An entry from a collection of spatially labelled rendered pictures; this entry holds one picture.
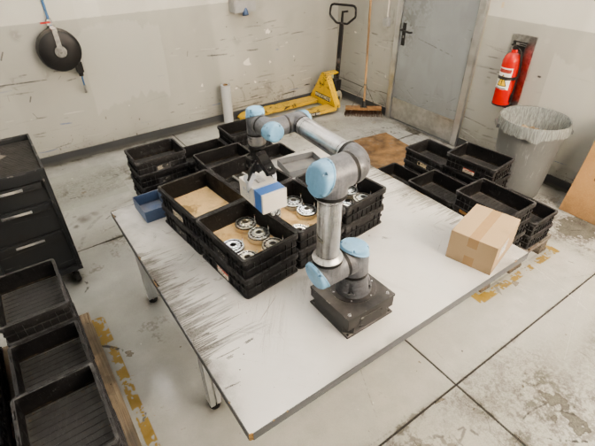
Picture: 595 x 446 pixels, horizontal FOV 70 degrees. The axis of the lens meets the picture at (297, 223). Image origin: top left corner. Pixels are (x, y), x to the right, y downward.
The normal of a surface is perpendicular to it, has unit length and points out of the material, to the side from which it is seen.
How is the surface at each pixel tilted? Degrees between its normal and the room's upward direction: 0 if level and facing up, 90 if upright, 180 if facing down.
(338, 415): 0
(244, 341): 0
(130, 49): 90
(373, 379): 0
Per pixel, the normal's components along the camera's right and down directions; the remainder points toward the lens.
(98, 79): 0.57, 0.47
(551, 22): -0.82, 0.34
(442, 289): 0.00, -0.81
